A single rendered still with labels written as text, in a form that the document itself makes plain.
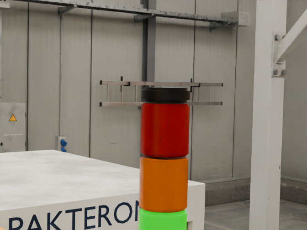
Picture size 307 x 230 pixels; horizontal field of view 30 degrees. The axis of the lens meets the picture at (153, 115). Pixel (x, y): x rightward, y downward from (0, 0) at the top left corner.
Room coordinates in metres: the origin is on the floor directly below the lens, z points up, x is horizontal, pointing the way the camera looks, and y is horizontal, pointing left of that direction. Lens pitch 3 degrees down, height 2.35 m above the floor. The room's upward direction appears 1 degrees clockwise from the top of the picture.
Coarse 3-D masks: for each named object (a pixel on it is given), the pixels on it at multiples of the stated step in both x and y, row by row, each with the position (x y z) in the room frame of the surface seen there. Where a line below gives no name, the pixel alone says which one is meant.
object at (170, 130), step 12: (144, 108) 0.57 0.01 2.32; (156, 108) 0.56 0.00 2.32; (168, 108) 0.56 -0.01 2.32; (180, 108) 0.56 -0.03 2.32; (144, 120) 0.57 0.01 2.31; (156, 120) 0.56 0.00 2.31; (168, 120) 0.56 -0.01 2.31; (180, 120) 0.56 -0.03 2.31; (144, 132) 0.57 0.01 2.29; (156, 132) 0.56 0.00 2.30; (168, 132) 0.56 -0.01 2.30; (180, 132) 0.56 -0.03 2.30; (144, 144) 0.57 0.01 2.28; (156, 144) 0.56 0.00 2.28; (168, 144) 0.56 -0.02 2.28; (180, 144) 0.56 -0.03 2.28; (156, 156) 0.56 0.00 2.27; (168, 156) 0.56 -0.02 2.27; (180, 156) 0.57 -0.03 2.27
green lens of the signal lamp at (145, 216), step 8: (144, 216) 0.57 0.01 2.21; (152, 216) 0.56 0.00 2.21; (160, 216) 0.56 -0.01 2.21; (168, 216) 0.56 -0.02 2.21; (176, 216) 0.56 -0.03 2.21; (184, 216) 0.57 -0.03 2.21; (144, 224) 0.57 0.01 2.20; (152, 224) 0.56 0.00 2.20; (160, 224) 0.56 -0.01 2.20; (168, 224) 0.56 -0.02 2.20; (176, 224) 0.56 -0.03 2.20; (184, 224) 0.57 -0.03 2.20
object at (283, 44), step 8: (304, 16) 2.92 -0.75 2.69; (296, 24) 2.95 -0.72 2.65; (304, 24) 2.92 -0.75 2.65; (288, 32) 2.99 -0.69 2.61; (296, 32) 2.95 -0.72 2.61; (304, 32) 2.95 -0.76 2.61; (280, 40) 3.07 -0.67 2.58; (288, 40) 2.99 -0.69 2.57; (296, 40) 2.98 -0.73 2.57; (272, 48) 3.05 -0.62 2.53; (280, 48) 3.03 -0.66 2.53; (288, 48) 3.00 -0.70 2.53; (272, 56) 3.04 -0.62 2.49; (280, 56) 3.03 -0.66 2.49; (272, 64) 3.04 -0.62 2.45; (280, 64) 3.08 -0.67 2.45; (272, 72) 3.04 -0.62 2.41; (280, 72) 3.08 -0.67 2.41
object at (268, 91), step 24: (264, 0) 3.09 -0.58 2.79; (264, 24) 3.08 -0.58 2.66; (264, 48) 3.08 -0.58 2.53; (264, 72) 3.08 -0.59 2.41; (264, 96) 3.07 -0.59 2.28; (264, 120) 3.07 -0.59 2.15; (264, 144) 3.06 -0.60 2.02; (264, 168) 3.06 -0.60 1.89; (264, 192) 3.05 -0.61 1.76; (264, 216) 3.05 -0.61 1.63
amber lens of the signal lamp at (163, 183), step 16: (144, 160) 0.57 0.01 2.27; (160, 160) 0.56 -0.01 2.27; (176, 160) 0.56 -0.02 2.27; (144, 176) 0.57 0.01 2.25; (160, 176) 0.56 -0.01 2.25; (176, 176) 0.56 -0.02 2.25; (144, 192) 0.57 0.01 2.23; (160, 192) 0.56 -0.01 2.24; (176, 192) 0.56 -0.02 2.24; (144, 208) 0.57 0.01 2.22; (160, 208) 0.56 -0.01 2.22; (176, 208) 0.56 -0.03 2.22
